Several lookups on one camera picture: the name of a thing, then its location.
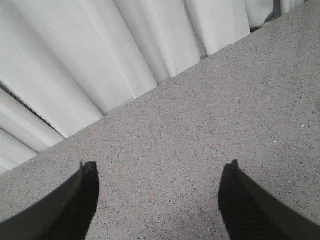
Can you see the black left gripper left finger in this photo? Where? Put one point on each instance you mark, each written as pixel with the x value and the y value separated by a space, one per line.
pixel 64 214

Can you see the white pleated curtain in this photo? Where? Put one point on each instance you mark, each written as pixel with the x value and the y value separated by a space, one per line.
pixel 64 64

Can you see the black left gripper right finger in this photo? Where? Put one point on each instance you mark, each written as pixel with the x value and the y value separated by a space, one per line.
pixel 251 213

